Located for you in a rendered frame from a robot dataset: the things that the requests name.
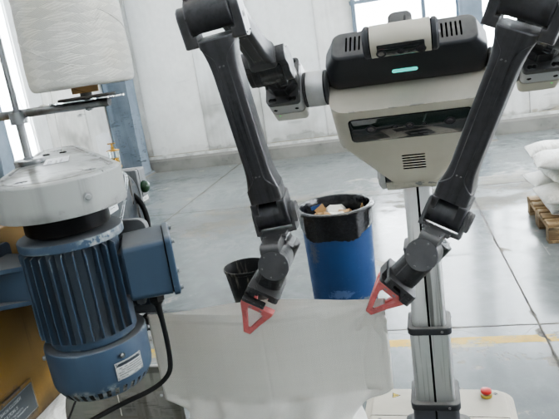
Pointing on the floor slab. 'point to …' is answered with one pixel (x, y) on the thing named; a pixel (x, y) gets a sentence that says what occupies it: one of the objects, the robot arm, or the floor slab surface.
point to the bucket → (241, 276)
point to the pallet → (544, 219)
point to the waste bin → (339, 247)
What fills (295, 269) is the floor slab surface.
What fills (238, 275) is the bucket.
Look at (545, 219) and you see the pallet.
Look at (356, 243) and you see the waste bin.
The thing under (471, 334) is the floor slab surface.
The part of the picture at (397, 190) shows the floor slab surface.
